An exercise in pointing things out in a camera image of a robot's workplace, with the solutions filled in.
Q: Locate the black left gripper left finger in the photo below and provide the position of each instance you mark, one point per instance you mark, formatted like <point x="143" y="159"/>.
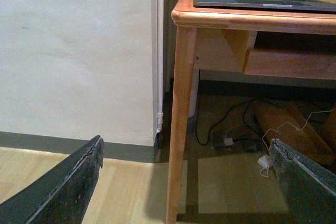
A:
<point x="62" y="195"/>

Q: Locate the wooden desk with hutch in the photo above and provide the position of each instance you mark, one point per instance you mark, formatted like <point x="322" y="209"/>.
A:
<point x="240" y="28"/>

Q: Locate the white wall conduit pipe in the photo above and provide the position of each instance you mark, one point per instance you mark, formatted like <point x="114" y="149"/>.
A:
<point x="160" y="24"/>

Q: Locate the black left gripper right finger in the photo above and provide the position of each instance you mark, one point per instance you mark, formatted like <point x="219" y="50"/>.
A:
<point x="308" y="188"/>

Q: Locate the white power adapter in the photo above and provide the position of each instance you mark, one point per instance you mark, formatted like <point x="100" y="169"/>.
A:
<point x="265" y="161"/>

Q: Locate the wooden rolling floor stand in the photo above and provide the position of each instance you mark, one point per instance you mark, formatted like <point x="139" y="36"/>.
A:
<point x="289" y="126"/>

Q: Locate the wooden keyboard tray drawer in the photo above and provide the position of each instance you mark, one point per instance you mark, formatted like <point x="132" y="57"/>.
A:
<point x="291" y="55"/>

